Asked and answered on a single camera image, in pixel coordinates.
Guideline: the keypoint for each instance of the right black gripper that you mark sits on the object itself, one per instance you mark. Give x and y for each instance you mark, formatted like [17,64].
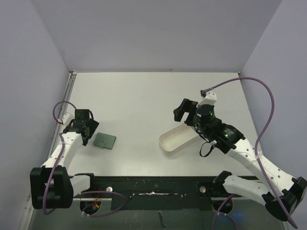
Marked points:
[189,113]

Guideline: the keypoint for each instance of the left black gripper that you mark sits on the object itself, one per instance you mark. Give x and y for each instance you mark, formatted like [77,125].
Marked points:
[92,126]

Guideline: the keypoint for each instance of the green leather card holder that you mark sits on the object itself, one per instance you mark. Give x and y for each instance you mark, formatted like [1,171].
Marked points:
[104,141]

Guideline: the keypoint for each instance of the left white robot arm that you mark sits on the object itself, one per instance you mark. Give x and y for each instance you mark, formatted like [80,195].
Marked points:
[51,185]

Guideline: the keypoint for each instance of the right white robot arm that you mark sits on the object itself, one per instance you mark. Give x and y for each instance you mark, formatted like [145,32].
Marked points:
[277,190]

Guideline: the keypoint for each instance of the white plastic tray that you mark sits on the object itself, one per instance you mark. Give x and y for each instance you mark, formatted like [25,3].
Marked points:
[177,139]

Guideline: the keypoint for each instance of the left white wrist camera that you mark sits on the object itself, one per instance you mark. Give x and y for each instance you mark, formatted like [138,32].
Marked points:
[67,118]

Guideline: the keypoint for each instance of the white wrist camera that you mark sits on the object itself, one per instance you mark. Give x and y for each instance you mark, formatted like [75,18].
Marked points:
[207,98]
[67,118]

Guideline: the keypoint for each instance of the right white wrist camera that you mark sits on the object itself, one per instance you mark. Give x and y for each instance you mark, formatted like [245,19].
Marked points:
[207,98]

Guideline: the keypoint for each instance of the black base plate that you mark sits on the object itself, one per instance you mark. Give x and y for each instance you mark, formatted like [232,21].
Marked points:
[153,193]

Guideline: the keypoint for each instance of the aluminium frame rail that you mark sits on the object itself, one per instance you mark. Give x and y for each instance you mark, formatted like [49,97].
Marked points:
[28,209]

